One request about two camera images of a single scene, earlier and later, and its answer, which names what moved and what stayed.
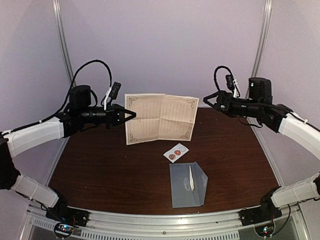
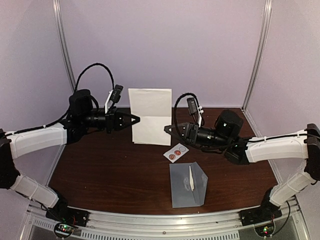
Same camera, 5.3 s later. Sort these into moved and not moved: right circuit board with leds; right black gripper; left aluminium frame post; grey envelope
Moved: right black gripper
Not moved: right circuit board with leds; left aluminium frame post; grey envelope
